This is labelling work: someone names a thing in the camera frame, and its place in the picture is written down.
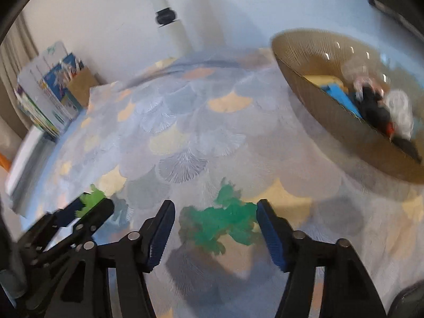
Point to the patterned fan-print table mat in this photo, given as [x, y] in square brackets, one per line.
[175, 133]

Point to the brown cardboard pen holder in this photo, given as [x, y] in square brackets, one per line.
[80, 86]

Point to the red-clothed black-haired doll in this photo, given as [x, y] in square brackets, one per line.
[404, 144]

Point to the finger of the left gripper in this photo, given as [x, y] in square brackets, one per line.
[44, 231]
[96, 213]

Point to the row of upright books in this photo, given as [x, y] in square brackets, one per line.
[45, 81]

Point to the blue rectangular box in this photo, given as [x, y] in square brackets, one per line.
[343, 99]

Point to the clear case with white tape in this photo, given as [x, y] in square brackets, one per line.
[399, 106]

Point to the black-haired white doll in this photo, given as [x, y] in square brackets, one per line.
[372, 110]

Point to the light green plastic toy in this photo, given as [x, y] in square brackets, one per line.
[89, 200]

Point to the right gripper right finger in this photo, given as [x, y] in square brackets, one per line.
[348, 290]

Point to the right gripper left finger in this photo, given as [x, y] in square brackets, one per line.
[83, 290]

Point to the white lamp pole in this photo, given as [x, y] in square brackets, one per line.
[171, 29]

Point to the pink card pack in bowl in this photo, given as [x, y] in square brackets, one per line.
[362, 80]

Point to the amber ribbed glass bowl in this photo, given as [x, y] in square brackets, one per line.
[304, 52]

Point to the dark green plastic tree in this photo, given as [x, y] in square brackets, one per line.
[228, 216]

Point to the black smartphone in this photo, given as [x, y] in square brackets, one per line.
[409, 303]

